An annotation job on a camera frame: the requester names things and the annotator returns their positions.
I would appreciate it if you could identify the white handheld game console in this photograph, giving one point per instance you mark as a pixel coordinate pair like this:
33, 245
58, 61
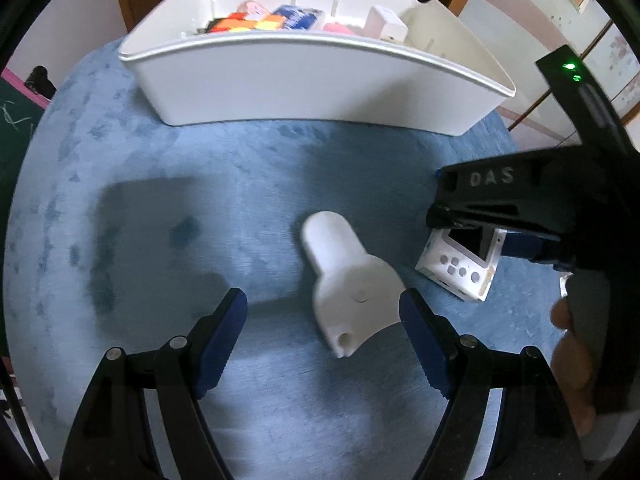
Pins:
457, 270

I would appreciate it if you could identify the blue fuzzy mat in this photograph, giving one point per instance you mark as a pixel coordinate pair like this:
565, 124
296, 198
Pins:
200, 160

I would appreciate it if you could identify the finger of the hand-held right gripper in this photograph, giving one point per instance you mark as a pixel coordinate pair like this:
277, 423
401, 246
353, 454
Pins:
525, 247
475, 217

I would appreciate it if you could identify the small pink item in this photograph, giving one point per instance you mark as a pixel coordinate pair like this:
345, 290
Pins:
339, 29

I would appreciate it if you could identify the person's right hand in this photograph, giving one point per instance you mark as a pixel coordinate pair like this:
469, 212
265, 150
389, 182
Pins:
570, 370

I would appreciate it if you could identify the beige rectangular case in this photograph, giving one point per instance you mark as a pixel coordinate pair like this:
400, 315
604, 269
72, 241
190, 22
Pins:
387, 22

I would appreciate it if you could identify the small peach box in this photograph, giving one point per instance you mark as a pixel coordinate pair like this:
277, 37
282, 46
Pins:
254, 7

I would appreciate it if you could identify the green chalkboard with pink frame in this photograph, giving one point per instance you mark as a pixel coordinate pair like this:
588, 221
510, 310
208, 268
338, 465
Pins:
15, 135

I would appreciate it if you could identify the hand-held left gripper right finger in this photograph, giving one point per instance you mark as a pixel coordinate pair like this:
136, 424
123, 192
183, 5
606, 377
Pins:
420, 330

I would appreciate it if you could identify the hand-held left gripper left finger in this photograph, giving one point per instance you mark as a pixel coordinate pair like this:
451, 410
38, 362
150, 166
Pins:
225, 335

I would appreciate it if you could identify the white plastic nozzle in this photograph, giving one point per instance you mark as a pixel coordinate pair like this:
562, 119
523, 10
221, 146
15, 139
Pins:
345, 280

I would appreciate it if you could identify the dark frame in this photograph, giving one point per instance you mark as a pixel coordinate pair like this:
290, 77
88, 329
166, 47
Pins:
20, 420

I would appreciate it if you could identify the white plastic bin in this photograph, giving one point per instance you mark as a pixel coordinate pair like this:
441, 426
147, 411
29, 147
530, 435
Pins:
300, 75

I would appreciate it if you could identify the small black object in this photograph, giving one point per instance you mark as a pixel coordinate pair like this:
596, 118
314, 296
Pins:
41, 81

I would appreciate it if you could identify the clear box with blue card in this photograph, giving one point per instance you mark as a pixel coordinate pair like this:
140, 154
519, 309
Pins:
297, 17

